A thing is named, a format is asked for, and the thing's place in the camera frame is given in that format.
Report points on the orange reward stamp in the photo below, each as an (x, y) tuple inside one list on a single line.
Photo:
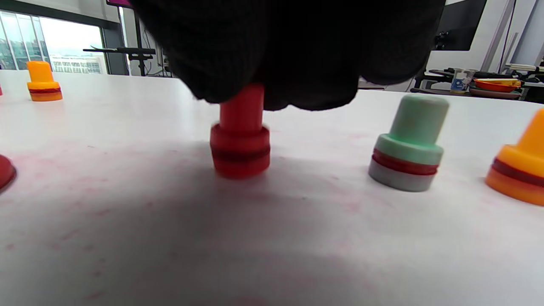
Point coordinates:
[(522, 165), (42, 83)]

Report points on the white bottle blue label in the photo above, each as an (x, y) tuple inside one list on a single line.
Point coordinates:
[(459, 81)]

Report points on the black equipment rack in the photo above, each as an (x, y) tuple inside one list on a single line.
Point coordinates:
[(437, 72)]

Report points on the orange bowl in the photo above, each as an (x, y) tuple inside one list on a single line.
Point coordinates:
[(497, 86)]

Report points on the person's right hand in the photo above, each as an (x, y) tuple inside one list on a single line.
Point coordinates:
[(289, 46)]

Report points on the glass window dark frame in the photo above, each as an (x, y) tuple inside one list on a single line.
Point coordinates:
[(63, 46)]

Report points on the red tin lid yellow label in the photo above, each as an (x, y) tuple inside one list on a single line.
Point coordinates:
[(5, 172)]

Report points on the green reward stamp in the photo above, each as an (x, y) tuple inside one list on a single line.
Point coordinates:
[(408, 148)]

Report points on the black flat monitor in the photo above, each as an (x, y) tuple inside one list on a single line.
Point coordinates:
[(461, 23)]

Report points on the black tripod stand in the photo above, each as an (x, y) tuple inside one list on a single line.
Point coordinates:
[(136, 53)]

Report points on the red reward stamp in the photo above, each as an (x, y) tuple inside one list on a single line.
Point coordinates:
[(240, 148)]

